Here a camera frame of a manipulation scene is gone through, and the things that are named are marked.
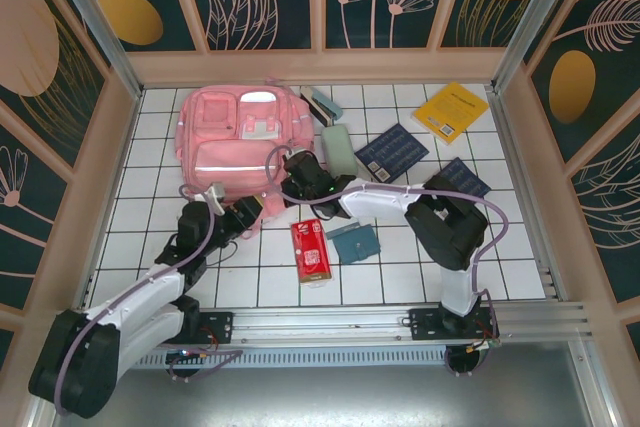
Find teal snap wallet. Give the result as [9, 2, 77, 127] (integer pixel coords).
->
[333, 226, 381, 265]

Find small dark blue book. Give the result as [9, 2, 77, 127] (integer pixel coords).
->
[437, 156, 492, 198]

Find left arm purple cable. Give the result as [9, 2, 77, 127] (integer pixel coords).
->
[52, 184, 245, 418]

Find blue grey stapler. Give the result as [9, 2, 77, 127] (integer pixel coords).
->
[299, 85, 344, 127]

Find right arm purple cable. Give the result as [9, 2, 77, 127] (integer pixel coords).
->
[264, 145, 510, 348]

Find pale green pencil case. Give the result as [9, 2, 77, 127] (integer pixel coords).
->
[320, 124, 359, 179]

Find slotted grey cable duct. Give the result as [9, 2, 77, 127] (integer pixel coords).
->
[64, 349, 451, 371]

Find grey metal sheet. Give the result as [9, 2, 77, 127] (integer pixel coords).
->
[29, 366, 619, 427]

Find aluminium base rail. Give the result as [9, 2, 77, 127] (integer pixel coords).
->
[47, 301, 596, 348]

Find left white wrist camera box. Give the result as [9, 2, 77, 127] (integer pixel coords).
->
[202, 181, 227, 216]

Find large dark blue book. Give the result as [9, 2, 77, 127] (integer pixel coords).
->
[353, 122, 430, 183]

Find yellow book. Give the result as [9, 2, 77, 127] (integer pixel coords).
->
[410, 80, 490, 147]

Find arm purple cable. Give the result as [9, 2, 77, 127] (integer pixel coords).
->
[52, 184, 245, 418]
[264, 145, 510, 348]

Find aluminium corner post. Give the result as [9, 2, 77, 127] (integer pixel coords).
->
[489, 0, 599, 93]
[39, 0, 146, 101]

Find red packet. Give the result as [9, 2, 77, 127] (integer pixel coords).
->
[290, 218, 332, 291]

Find aluminium side rail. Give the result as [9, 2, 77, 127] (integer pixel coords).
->
[74, 88, 145, 311]
[487, 86, 569, 304]

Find pink backpack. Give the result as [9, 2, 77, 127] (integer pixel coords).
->
[175, 76, 316, 241]

